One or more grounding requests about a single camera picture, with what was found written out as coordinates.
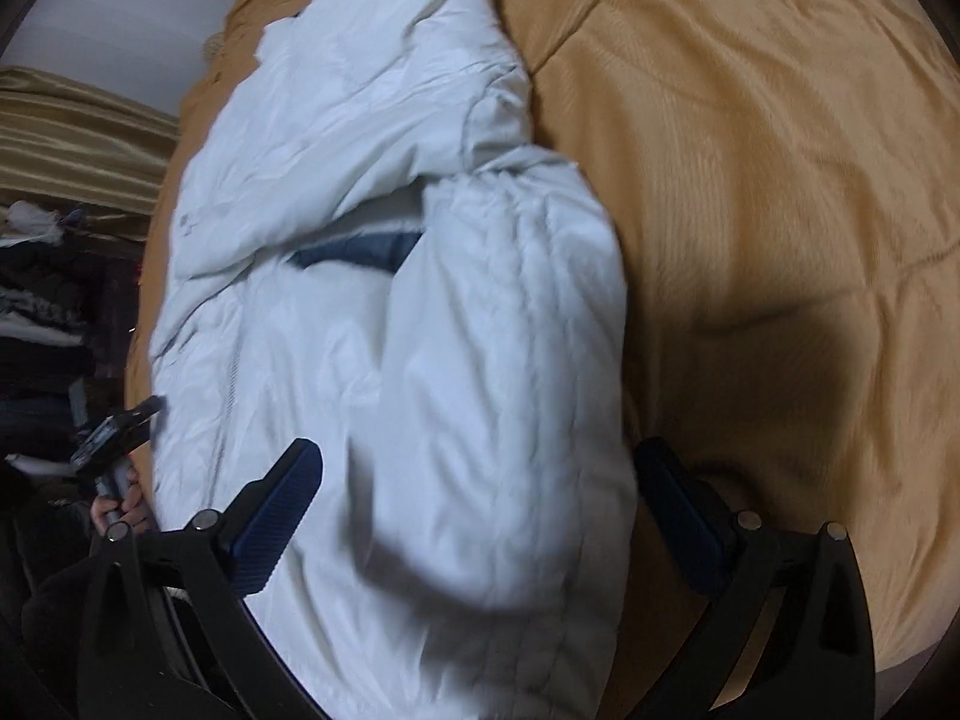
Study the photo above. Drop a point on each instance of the pile of dark clothes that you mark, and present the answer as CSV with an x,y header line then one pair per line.
x,y
52,307

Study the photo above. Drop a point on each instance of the white down jacket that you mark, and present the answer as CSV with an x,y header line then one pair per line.
x,y
390,360

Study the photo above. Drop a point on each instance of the round woven ornament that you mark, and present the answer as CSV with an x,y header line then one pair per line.
x,y
214,45

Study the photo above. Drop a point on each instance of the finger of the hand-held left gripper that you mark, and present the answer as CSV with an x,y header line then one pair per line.
x,y
148,408

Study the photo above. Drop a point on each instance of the tan quilted blanket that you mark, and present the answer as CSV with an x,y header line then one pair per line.
x,y
750,240

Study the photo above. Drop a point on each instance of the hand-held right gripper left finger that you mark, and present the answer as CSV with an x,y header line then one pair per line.
x,y
279,510

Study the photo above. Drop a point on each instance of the gold curtain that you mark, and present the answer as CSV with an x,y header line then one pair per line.
x,y
82,142

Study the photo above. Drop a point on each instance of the white cloth on rack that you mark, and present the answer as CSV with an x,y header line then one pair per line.
x,y
30,219

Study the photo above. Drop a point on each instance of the person's left hand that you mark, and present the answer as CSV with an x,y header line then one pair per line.
x,y
135,506

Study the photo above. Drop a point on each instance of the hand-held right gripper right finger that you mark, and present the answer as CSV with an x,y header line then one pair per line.
x,y
675,517

